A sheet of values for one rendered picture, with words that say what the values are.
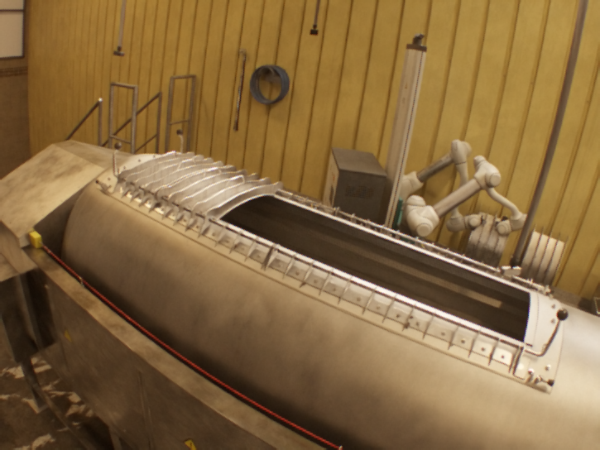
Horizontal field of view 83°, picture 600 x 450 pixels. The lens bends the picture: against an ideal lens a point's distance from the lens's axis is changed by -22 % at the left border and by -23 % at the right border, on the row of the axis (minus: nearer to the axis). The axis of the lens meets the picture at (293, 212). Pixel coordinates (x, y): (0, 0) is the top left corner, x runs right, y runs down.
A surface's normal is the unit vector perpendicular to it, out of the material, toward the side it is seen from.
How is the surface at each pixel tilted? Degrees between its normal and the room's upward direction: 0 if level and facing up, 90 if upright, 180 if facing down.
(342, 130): 90
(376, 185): 90
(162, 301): 65
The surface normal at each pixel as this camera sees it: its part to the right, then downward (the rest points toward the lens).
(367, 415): -0.42, -0.14
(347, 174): 0.00, 0.40
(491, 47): -0.53, 0.27
